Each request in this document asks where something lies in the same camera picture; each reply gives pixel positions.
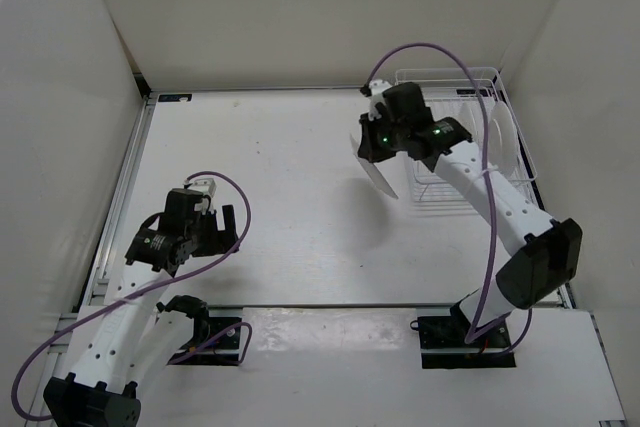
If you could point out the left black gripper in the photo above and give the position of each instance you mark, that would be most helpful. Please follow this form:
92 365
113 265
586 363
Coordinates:
226 239

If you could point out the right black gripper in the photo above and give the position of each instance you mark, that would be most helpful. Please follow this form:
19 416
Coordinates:
367 148

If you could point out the teal rimmed white plate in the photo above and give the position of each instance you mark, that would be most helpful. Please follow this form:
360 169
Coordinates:
374 174

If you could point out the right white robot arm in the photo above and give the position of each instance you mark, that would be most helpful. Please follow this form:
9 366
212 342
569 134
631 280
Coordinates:
543 252

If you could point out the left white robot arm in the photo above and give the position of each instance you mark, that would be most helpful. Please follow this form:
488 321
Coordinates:
141 334

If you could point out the black label sticker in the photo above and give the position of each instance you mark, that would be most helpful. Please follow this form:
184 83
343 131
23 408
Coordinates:
175 98

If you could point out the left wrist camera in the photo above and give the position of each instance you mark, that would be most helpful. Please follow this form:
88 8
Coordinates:
203 184

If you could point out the white wire dish rack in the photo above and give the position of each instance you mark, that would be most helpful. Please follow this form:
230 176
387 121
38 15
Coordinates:
482 106

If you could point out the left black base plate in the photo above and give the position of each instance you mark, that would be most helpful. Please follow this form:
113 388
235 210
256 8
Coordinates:
219 347

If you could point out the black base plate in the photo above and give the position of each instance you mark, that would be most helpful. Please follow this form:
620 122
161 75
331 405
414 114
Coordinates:
443 347
219 347

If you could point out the aluminium rail frame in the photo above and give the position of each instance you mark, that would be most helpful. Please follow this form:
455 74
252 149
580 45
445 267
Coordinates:
94 292

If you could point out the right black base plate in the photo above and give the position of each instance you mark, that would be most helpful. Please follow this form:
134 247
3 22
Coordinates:
443 347

